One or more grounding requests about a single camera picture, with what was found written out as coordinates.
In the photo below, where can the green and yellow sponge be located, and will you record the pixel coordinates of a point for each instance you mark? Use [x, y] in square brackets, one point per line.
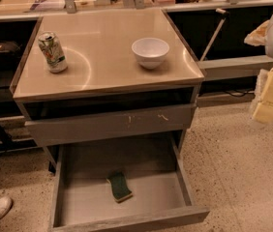
[119, 187]

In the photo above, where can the closed grey top drawer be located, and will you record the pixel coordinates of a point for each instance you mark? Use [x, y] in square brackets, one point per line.
[110, 125]

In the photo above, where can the open grey middle drawer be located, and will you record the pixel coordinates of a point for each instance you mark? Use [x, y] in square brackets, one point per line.
[129, 184]

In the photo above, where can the white bowl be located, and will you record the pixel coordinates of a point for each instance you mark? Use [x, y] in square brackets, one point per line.
[150, 52]

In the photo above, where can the grey cabinet with steel top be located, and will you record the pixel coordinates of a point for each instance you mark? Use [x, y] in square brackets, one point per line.
[103, 74]

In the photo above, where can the crushed soda can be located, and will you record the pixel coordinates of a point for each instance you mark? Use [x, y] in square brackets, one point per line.
[51, 48]

